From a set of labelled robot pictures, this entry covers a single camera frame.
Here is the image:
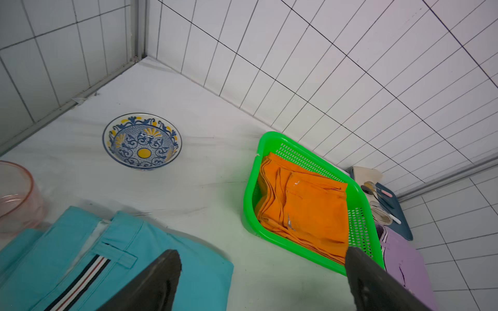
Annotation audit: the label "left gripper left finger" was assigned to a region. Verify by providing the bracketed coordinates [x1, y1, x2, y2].
[99, 250, 182, 310]

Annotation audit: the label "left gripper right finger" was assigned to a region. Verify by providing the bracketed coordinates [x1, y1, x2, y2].
[345, 247, 429, 311]

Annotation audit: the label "purple pants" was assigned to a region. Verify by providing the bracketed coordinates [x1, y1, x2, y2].
[376, 224, 438, 310]

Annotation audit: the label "teal pants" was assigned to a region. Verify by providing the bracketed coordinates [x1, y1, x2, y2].
[1, 207, 233, 310]

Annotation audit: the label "orange pants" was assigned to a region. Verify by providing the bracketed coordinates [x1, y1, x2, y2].
[255, 153, 349, 265]

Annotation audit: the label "beige folded cloth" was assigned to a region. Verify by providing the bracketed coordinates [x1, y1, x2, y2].
[350, 167, 383, 205]

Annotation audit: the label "green plastic basket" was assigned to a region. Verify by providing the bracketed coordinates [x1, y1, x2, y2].
[242, 132, 385, 275]

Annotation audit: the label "dark teal tray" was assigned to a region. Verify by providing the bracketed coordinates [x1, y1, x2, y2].
[346, 167, 413, 241]

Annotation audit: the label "blue patterned ceramic bowl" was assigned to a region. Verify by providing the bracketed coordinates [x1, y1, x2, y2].
[102, 113, 182, 171]

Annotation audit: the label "pink plastic cup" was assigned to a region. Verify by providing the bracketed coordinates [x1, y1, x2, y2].
[1, 161, 46, 236]

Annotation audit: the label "white handled spoon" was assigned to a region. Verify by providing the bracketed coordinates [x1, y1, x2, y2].
[370, 201, 402, 225]

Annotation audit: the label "dark teal handled spoon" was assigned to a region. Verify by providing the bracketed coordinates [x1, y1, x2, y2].
[361, 185, 394, 209]

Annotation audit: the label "pink handled spoon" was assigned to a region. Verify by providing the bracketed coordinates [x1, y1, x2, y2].
[364, 181, 393, 198]

